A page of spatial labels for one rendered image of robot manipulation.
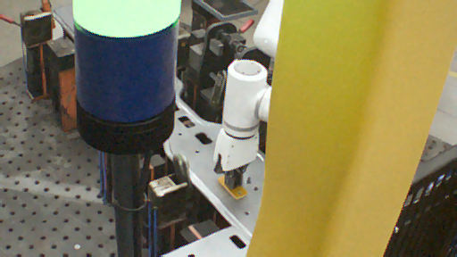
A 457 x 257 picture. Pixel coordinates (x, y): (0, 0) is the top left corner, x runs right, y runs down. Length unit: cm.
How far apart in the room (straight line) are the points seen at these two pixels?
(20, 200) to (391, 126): 164
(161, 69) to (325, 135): 12
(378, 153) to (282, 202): 11
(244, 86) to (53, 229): 82
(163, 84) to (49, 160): 172
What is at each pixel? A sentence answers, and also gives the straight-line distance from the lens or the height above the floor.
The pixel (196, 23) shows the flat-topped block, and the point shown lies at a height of 104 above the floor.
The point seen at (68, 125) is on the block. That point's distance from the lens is 217.
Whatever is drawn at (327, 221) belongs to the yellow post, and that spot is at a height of 173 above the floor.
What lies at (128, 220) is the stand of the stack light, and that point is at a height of 170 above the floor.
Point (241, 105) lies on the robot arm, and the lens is 134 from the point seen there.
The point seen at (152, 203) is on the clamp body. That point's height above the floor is 100.
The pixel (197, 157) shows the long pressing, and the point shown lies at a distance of 163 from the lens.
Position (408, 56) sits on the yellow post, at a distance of 39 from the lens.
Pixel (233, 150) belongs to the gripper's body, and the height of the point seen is 115.
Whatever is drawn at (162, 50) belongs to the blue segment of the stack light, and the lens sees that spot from 37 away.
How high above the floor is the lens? 205
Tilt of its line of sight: 37 degrees down
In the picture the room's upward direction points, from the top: 7 degrees clockwise
